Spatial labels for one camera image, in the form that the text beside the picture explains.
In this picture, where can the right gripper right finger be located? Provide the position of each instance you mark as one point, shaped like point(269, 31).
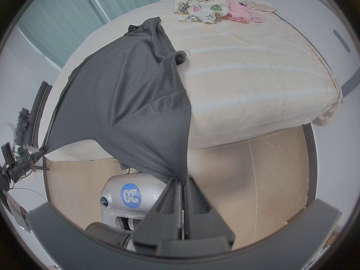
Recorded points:
point(202, 221)

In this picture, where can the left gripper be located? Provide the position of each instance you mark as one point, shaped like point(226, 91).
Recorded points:
point(25, 162)

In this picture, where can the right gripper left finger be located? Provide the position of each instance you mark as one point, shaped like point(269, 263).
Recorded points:
point(163, 221)

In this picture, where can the black shorts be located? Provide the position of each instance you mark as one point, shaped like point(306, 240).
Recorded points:
point(126, 94)

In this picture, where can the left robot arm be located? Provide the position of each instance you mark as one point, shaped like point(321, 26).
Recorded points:
point(5, 176)

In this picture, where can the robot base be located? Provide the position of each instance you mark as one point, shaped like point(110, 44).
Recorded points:
point(132, 195)

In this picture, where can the bed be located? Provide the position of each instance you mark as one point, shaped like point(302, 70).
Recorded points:
point(239, 80)

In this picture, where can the dark garment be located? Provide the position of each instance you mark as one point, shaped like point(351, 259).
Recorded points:
point(21, 128)

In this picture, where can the pink garment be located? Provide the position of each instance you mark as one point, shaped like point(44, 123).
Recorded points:
point(242, 14)

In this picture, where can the white printed garment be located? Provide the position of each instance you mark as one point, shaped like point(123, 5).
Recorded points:
point(197, 7)

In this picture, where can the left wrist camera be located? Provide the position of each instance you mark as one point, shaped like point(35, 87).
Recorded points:
point(20, 152)

